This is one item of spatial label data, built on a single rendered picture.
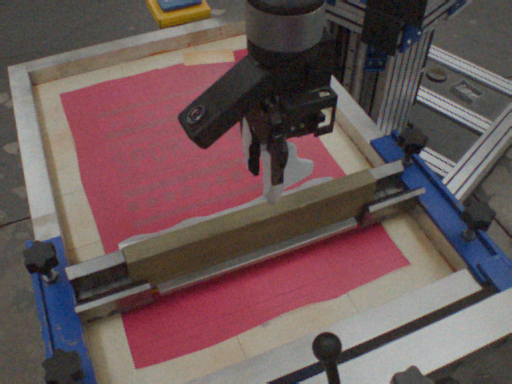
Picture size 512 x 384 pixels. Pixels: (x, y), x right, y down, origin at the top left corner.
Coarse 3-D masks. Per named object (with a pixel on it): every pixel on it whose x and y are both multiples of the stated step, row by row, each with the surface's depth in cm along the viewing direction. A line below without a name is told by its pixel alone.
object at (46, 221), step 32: (160, 32) 113; (192, 32) 113; (224, 32) 116; (32, 64) 106; (64, 64) 106; (96, 64) 109; (32, 96) 99; (320, 96) 102; (32, 128) 92; (352, 128) 93; (32, 160) 87; (32, 192) 82; (32, 224) 78; (448, 256) 77; (448, 288) 71; (480, 288) 70; (352, 320) 67; (384, 320) 67; (416, 320) 68; (288, 352) 65; (352, 352) 66
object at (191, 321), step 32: (64, 96) 104; (96, 96) 104; (128, 96) 104; (96, 128) 98; (96, 160) 92; (96, 192) 87; (96, 224) 82; (128, 224) 82; (160, 224) 82; (192, 288) 75; (224, 288) 75; (256, 288) 75; (128, 320) 71; (160, 320) 71; (192, 320) 71; (224, 320) 71; (256, 320) 71; (160, 352) 68; (192, 352) 68
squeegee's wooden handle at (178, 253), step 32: (320, 192) 73; (352, 192) 74; (224, 224) 69; (256, 224) 70; (288, 224) 73; (320, 224) 76; (128, 256) 66; (160, 256) 67; (192, 256) 69; (224, 256) 72
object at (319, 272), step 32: (224, 64) 111; (320, 160) 92; (256, 192) 87; (288, 256) 78; (320, 256) 78; (352, 256) 78; (384, 256) 78; (288, 288) 75; (320, 288) 75; (352, 288) 75
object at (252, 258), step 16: (336, 224) 77; (352, 224) 77; (288, 240) 75; (304, 240) 75; (320, 240) 77; (256, 256) 74; (272, 256) 74; (208, 272) 72; (224, 272) 72; (160, 288) 70; (176, 288) 71
